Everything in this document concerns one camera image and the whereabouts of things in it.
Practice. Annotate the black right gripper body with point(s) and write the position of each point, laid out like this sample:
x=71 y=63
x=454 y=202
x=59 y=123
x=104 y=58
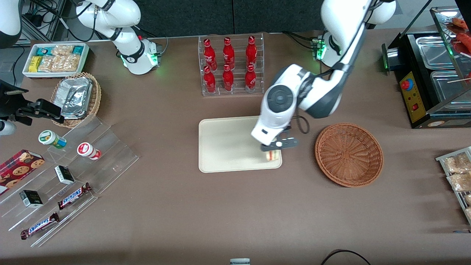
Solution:
x=11 y=104

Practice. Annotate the triangular sandwich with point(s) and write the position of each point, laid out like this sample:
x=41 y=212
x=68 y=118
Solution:
x=272 y=155

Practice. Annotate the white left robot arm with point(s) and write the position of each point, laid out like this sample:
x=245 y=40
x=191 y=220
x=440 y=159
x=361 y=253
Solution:
x=287 y=110

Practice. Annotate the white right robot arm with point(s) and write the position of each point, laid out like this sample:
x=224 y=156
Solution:
x=125 y=14

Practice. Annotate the light wicker basket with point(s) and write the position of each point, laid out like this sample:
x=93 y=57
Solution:
x=96 y=99

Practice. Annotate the cream plastic tray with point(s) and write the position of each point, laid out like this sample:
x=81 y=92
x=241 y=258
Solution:
x=228 y=144

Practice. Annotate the round brown wicker basket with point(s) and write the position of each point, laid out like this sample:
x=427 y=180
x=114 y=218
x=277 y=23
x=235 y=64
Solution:
x=349 y=154

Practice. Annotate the green lid cup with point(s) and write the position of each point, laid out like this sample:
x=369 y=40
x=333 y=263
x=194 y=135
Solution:
x=51 y=139

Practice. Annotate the silver foil packets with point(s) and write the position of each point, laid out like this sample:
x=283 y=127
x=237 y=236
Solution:
x=75 y=96

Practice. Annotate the clear bag of cookies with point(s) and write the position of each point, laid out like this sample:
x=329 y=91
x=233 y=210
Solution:
x=68 y=63
x=62 y=50
x=46 y=64

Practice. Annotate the yellow snack packet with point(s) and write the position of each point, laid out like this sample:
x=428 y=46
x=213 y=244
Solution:
x=35 y=63

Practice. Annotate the red tartan cookie box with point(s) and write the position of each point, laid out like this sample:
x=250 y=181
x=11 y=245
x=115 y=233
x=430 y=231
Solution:
x=18 y=170

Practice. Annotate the teal snack packet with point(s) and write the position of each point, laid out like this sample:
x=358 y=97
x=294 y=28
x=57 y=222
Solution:
x=78 y=49
x=43 y=50

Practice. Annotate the red lid cup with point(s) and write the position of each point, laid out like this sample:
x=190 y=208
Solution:
x=88 y=151

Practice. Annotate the white plastic snack bin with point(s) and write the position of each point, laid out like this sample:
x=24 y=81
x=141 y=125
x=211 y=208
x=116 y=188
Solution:
x=85 y=55

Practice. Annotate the small black box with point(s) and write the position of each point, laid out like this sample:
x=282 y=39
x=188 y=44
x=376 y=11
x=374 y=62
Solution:
x=64 y=175
x=31 y=198

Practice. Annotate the clear acrylic bottle rack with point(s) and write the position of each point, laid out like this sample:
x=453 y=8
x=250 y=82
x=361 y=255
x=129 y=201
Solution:
x=237 y=94

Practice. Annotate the red cola bottle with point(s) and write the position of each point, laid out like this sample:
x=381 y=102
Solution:
x=209 y=81
x=209 y=53
x=251 y=49
x=228 y=79
x=228 y=51
x=250 y=79

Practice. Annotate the clear acrylic tiered stand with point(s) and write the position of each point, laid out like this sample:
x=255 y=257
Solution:
x=110 y=162

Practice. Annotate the Snickers chocolate bar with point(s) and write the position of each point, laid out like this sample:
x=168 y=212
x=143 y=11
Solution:
x=39 y=225
x=74 y=195

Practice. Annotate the small grey device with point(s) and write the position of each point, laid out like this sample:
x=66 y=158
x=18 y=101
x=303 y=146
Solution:
x=240 y=261

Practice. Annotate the black hot food display case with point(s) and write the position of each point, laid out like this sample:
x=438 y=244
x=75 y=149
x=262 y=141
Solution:
x=415 y=110

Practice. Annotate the clear bag of crackers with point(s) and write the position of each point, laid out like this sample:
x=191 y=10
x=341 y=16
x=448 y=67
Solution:
x=453 y=163
x=459 y=181
x=468 y=212
x=468 y=199

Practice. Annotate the steel food pan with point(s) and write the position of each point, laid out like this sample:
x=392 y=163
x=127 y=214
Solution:
x=436 y=51
x=449 y=86

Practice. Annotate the aluminium frame rack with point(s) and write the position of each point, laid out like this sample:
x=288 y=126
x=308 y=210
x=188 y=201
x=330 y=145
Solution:
x=51 y=22

